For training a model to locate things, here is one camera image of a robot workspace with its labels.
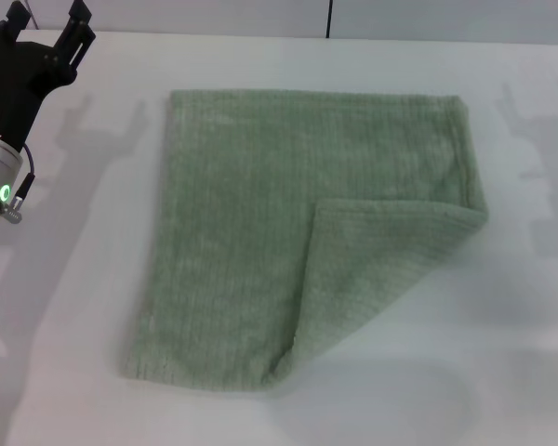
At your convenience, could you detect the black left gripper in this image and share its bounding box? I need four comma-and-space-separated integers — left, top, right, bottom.
0, 0, 98, 146

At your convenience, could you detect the green ribbed towel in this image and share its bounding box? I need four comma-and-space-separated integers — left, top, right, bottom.
115, 88, 489, 387

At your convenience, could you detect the thin black left wrist cable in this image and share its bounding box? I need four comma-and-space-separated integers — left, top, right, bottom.
1, 142, 37, 225

